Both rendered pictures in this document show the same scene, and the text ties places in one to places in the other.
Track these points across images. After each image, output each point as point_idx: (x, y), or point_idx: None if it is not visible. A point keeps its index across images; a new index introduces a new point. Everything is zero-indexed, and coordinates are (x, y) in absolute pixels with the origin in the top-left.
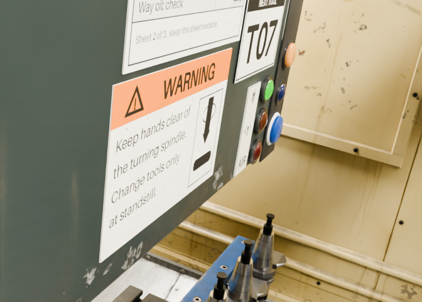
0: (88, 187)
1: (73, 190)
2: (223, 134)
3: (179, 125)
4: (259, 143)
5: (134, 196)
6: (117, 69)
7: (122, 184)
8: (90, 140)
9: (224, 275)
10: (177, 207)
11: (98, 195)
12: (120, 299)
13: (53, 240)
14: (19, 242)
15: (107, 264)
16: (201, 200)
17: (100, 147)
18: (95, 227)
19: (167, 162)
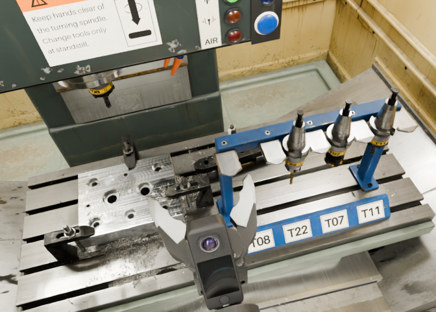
0: (21, 34)
1: (9, 34)
2: (167, 21)
3: (95, 13)
4: (234, 32)
5: (65, 43)
6: None
7: (48, 36)
8: (10, 15)
9: (301, 113)
10: (122, 55)
11: (32, 38)
12: (340, 107)
13: (6, 50)
14: None
15: (59, 68)
16: (155, 56)
17: (20, 19)
18: (37, 51)
19: (91, 30)
